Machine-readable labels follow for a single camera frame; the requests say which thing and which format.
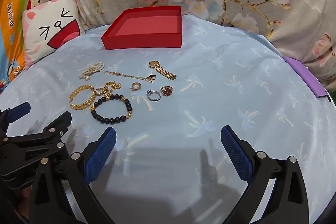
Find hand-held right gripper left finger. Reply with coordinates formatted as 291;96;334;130
29;127;117;224

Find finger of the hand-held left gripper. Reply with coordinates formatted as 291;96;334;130
0;101;31;132
0;111;72;159

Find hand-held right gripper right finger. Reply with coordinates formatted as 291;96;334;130
220;126;313;224

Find black bead bracelet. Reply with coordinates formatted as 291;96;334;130
91;93;133;125

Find gold jewellery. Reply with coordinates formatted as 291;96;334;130
78;61;105;81

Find silver stone ring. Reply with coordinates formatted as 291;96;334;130
146;89;161;102

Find gold wrist watch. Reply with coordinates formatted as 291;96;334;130
149;60;177;81

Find red cardboard box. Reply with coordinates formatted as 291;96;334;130
101;6;183;50

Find light blue palm-print cloth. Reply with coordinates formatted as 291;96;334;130
0;14;336;224

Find colourful cartoon cloth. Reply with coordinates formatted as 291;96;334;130
0;0;46;90

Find white cat face pillow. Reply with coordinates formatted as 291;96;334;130
21;0;80;67

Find purple flat case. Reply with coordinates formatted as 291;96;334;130
283;55;332;102

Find gold chain bracelet black clover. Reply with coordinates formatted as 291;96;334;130
104;70;156;83

